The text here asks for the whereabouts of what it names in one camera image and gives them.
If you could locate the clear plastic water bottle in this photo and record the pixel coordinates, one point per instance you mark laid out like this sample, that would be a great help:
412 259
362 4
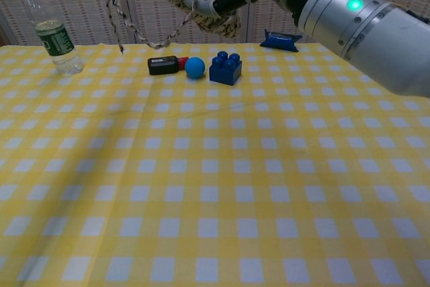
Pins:
57 45

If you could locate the bamboo folding screen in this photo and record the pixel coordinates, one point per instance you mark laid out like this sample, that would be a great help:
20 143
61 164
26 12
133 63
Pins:
67 4

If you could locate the yellow checked tablecloth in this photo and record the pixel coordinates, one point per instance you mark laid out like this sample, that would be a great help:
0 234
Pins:
215 183

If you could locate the blue ball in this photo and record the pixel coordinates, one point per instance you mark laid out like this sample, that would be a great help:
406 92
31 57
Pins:
195 68

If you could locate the blue foil packet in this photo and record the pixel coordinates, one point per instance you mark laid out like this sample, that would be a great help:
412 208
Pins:
279 41

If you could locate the black device with red cap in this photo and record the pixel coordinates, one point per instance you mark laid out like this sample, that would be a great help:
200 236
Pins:
163 64

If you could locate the blue toy building block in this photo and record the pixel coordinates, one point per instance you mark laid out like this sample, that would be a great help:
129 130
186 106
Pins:
223 73

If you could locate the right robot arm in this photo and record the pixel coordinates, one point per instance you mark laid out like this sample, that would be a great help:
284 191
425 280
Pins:
369 35

